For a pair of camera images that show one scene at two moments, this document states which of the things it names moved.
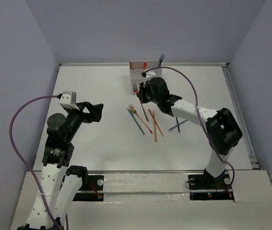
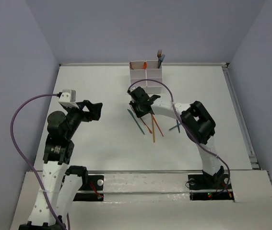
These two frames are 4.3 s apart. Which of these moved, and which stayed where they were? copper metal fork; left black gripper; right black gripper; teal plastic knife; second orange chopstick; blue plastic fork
Moved: right black gripper; copper metal fork
Stayed: second orange chopstick; left black gripper; teal plastic knife; blue plastic fork
